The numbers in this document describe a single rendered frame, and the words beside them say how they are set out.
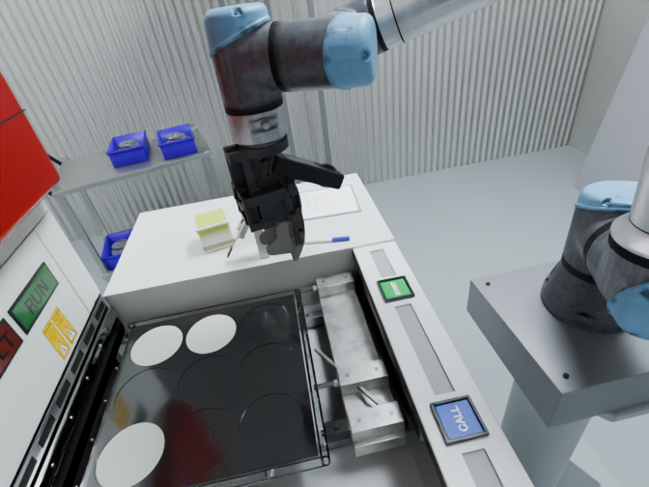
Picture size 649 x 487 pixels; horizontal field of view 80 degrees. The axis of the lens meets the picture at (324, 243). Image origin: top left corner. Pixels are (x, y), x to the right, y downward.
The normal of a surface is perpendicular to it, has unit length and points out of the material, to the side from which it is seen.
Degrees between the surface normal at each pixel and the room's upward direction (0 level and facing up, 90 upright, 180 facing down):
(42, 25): 90
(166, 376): 0
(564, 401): 90
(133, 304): 90
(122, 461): 0
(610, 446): 0
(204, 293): 90
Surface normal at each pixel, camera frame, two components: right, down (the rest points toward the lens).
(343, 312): -0.12, -0.81
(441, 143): 0.18, 0.55
